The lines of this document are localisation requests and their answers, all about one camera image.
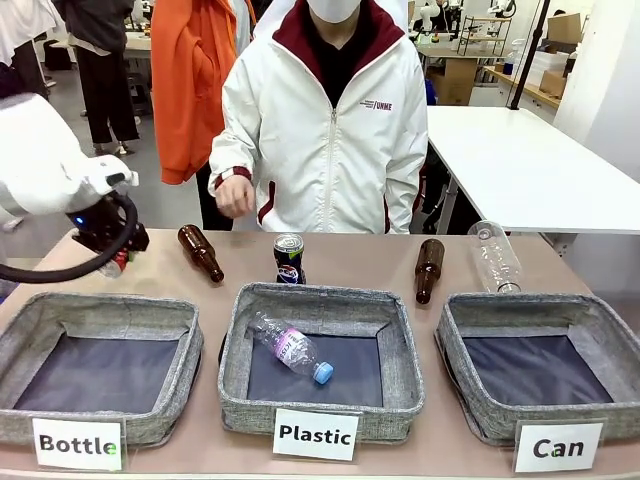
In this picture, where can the person in black trousers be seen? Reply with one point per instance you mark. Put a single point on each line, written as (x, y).
(107, 75)

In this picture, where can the large cardboard box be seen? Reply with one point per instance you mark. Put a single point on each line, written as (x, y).
(452, 82)

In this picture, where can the person in white coat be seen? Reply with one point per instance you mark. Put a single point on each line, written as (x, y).
(22, 35)

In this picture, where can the grey fabric basket Can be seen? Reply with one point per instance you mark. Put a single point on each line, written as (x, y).
(540, 370)

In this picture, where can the white sign reading Can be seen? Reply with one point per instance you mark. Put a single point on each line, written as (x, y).
(559, 447)

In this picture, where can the wooden workbench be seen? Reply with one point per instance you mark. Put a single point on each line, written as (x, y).
(530, 87)

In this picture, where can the clear label-free plastic bottle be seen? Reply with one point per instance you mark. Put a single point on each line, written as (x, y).
(492, 257)

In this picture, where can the white sign reading Bottle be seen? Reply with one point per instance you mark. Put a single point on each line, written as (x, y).
(77, 444)

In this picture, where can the brown glass bottle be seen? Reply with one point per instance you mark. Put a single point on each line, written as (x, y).
(199, 250)
(429, 267)

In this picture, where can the person's right forearm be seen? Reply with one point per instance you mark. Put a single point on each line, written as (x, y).
(234, 145)

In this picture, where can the grey fabric basket Plastic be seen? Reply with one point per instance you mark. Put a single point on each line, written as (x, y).
(320, 405)

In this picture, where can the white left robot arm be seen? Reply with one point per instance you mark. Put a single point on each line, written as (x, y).
(35, 165)

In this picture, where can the black metal pole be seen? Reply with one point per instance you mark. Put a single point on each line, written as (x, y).
(527, 55)

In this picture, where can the person in orange jacket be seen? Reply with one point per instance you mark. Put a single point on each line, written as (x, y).
(190, 90)

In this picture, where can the grey fabric basket Bottle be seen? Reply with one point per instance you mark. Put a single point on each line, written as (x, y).
(100, 375)

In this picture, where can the white side table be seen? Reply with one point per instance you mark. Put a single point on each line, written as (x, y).
(520, 165)

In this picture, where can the person's right hand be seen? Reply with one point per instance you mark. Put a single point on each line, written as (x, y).
(235, 196)

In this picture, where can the small cardboard box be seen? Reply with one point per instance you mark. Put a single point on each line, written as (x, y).
(564, 27)

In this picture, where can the red drink can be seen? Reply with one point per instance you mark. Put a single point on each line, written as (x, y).
(116, 262)

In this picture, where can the dark blue Pepsi can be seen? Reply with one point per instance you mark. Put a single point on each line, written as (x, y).
(289, 260)

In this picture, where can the white face mask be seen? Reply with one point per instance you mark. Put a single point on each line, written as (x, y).
(336, 9)

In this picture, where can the person's left forearm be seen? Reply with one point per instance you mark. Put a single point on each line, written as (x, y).
(410, 195)

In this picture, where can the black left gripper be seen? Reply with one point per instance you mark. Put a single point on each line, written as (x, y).
(107, 225)

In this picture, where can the plastic bottle with purple label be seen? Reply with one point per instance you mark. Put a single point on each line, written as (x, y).
(290, 347)

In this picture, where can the white sign reading Plastic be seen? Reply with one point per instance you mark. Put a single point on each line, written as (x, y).
(316, 435)

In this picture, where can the person in white jacket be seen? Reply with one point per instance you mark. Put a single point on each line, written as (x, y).
(320, 160)

